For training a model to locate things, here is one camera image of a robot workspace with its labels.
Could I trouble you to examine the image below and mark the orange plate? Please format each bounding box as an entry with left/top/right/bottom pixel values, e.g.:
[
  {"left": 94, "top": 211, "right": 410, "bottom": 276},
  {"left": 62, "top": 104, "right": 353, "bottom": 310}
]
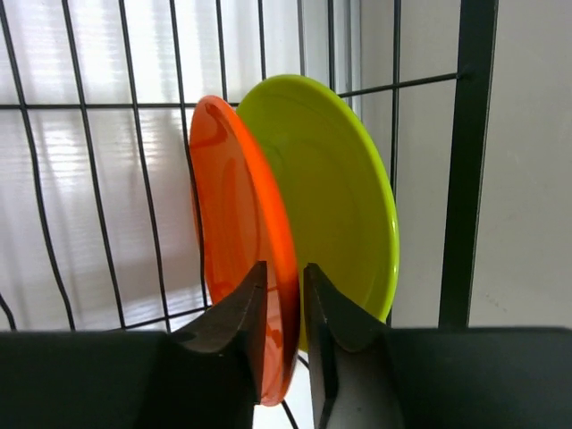
[{"left": 189, "top": 96, "right": 300, "bottom": 407}]

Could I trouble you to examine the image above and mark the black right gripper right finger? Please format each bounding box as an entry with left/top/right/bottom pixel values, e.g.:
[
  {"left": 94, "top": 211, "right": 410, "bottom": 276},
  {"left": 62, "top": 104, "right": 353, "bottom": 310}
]
[{"left": 304, "top": 264, "right": 571, "bottom": 428}]

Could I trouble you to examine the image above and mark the lime green plate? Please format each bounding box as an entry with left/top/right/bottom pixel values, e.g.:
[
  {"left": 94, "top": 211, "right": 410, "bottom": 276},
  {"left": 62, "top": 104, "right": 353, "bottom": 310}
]
[{"left": 235, "top": 74, "right": 400, "bottom": 353}]

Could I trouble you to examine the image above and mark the black wire dish rack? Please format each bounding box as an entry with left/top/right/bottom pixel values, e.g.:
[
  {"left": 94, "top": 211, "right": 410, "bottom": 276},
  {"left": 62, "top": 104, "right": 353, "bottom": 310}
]
[{"left": 0, "top": 0, "right": 500, "bottom": 429}]

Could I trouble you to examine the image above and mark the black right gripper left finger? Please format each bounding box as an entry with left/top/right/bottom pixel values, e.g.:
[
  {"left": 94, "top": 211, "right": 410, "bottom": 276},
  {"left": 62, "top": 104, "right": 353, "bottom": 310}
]
[{"left": 1, "top": 262, "right": 267, "bottom": 428}]

